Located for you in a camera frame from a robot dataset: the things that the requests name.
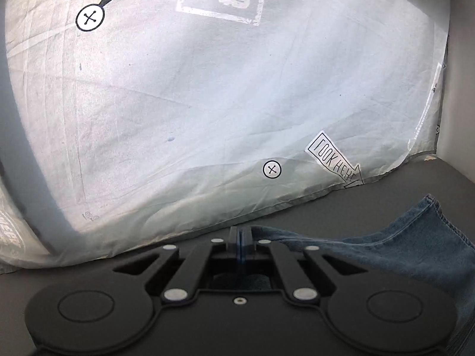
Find blue denim jeans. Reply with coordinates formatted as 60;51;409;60
249;193;475;356

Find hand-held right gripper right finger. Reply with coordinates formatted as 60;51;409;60
240;226;366;304

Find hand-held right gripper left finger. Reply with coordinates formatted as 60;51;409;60
110;226;241;304

